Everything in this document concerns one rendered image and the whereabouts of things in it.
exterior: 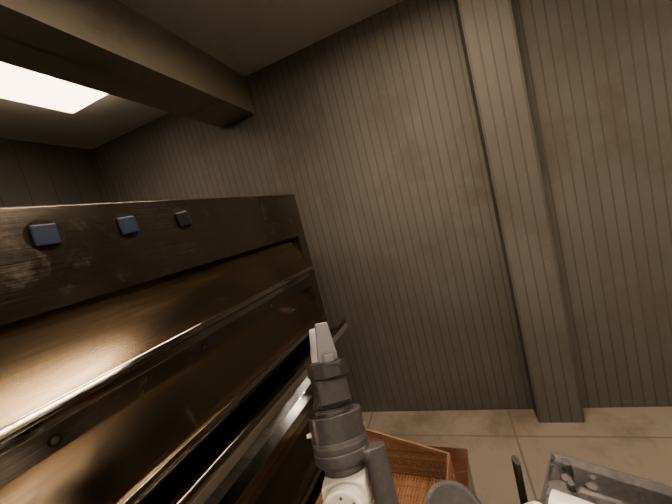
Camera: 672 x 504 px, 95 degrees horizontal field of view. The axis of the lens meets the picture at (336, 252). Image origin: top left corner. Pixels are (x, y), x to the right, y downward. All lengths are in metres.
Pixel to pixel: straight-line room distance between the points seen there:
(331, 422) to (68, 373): 0.55
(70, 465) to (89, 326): 0.27
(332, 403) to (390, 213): 2.29
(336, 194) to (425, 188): 0.77
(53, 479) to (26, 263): 0.42
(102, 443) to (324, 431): 0.55
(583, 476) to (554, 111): 2.40
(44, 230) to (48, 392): 0.31
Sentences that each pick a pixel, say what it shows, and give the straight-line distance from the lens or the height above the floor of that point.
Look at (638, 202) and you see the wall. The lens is 2.97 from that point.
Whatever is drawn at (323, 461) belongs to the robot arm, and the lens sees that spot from 0.55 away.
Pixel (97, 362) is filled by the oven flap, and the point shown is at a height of 1.76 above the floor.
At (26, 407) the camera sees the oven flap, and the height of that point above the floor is 1.74.
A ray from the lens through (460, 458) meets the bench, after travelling 2.01.
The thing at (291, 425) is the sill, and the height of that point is 1.18.
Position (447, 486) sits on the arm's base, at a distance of 0.70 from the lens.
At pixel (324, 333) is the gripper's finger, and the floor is 1.75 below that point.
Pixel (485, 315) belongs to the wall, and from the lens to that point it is 2.88.
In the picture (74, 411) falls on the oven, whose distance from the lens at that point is 0.87.
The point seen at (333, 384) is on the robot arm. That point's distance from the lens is 0.52.
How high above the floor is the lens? 1.93
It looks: 6 degrees down
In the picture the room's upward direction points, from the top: 14 degrees counter-clockwise
